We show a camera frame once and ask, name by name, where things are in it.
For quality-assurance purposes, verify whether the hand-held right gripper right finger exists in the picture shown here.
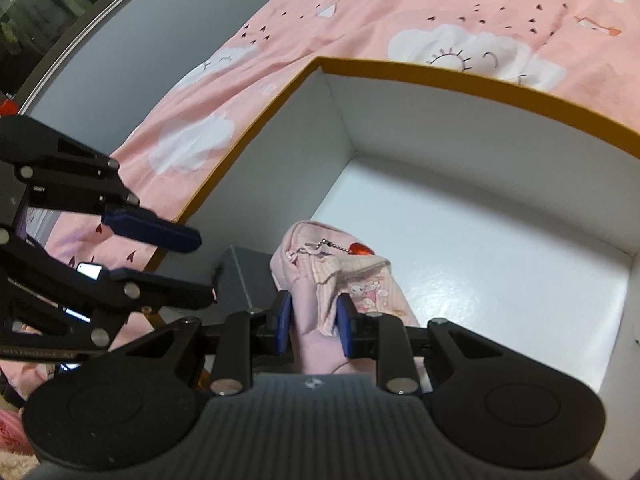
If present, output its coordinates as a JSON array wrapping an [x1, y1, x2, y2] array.
[[336, 294, 506, 395]]

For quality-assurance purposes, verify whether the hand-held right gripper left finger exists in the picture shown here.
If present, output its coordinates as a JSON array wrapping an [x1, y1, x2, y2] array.
[[127, 292, 296, 396]]

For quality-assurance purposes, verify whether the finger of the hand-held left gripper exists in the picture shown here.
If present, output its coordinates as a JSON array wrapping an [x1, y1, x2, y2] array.
[[0, 230, 217, 361], [0, 115, 202, 254]]

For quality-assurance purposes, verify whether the pink pouch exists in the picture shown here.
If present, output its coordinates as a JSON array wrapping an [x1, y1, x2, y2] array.
[[270, 220, 423, 376]]

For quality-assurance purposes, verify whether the small rectangular box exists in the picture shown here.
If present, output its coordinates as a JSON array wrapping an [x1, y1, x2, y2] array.
[[215, 246, 281, 322]]

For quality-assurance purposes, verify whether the orange cardboard box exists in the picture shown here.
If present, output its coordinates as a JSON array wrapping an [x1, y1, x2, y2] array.
[[145, 55, 640, 401]]

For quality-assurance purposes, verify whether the window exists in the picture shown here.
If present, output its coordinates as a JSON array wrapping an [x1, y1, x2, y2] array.
[[0, 0, 177, 113]]

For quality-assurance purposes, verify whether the pink printed blanket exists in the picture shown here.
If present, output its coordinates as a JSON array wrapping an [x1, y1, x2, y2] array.
[[0, 0, 640, 411]]

